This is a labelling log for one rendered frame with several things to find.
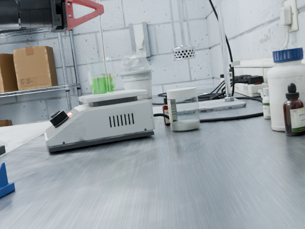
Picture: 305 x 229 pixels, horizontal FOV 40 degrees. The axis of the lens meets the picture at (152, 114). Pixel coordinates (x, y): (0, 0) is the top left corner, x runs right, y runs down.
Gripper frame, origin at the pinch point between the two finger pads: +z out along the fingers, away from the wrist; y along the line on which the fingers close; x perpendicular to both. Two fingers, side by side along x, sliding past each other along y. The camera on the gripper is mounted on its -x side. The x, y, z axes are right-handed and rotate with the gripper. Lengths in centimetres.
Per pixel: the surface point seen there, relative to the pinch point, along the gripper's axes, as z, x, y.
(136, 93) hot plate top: 4.4, 16.2, -5.0
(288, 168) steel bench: 10.7, 24.4, -41.4
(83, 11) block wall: 36, -38, 240
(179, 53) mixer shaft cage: 26.2, 8.1, 27.3
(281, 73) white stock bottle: 23.1, 14.6, -23.1
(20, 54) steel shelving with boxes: -13, -7, 218
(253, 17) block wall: 71, -5, 62
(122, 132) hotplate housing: 1.0, 23.1, -5.4
